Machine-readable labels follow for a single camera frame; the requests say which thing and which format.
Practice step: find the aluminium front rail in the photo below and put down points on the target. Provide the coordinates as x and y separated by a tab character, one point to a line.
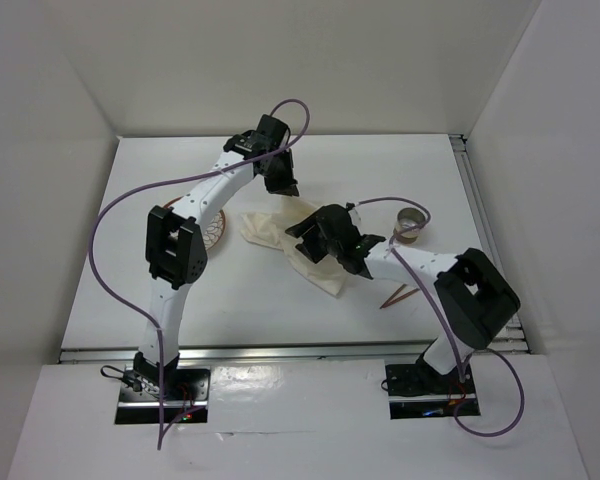
257	353

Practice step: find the aluminium side rail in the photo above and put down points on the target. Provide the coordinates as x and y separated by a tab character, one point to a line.
512	339

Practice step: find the floral plate with orange rim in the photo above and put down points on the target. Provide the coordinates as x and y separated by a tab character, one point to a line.
214	231

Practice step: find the cream cloth napkin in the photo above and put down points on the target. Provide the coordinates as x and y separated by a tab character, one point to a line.
268	230

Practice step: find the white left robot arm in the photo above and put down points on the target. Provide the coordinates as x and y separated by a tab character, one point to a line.
175	248

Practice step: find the copper knife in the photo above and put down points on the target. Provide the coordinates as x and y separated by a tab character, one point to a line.
404	296

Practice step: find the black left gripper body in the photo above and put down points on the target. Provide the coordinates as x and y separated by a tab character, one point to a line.
282	161

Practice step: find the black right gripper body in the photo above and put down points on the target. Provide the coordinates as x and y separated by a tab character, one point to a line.
331	245

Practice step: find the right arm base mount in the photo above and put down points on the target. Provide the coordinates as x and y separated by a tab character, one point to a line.
414	393

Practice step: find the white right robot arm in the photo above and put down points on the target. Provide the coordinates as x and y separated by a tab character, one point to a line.
470	298

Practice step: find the steel cup with cork base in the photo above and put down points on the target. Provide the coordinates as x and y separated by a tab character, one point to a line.
409	223

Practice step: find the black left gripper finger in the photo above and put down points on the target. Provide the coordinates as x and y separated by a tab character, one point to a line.
290	187
275	185

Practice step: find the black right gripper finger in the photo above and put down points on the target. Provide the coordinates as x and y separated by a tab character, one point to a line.
312	248
305	229

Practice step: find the copper fork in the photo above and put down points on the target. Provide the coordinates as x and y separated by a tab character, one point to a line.
393	296

